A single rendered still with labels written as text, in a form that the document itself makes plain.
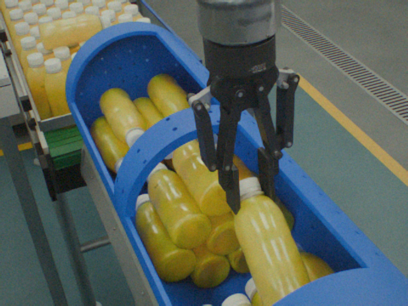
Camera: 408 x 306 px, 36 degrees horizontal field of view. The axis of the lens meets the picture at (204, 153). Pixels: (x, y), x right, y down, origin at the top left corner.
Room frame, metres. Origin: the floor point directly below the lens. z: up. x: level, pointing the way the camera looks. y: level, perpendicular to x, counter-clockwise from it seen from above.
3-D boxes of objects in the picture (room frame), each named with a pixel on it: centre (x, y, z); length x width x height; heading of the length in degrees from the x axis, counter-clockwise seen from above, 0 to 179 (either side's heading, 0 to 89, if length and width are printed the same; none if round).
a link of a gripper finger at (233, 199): (0.62, -0.03, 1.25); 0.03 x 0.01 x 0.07; 18
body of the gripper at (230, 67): (0.63, -0.05, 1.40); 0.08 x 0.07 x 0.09; 108
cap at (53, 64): (1.42, 0.35, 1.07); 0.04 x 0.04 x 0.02
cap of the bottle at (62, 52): (1.49, 0.33, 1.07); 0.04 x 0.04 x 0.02
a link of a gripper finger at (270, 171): (0.63, -0.08, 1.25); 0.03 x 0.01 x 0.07; 18
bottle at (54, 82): (1.42, 0.34, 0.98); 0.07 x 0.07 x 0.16
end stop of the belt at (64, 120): (1.37, 0.19, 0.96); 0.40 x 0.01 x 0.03; 108
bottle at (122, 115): (1.08, 0.15, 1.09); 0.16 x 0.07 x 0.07; 18
